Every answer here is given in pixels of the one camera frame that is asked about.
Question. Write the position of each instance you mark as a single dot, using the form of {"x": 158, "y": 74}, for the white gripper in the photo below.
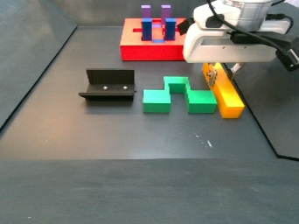
{"x": 238, "y": 32}

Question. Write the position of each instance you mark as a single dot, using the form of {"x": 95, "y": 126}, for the black angled metal bracket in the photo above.
{"x": 110, "y": 84}

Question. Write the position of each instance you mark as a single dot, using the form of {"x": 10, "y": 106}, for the red board base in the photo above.
{"x": 138, "y": 50}

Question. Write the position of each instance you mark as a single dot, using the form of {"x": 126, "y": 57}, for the green zigzag block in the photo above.
{"x": 198, "y": 101}

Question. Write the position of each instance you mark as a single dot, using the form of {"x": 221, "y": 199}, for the purple U-shaped block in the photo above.
{"x": 157, "y": 13}

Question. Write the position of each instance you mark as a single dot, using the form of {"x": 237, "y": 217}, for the yellow rectangular block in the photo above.
{"x": 229, "y": 101}

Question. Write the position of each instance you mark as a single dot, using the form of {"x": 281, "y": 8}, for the blue U-shaped block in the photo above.
{"x": 158, "y": 32}

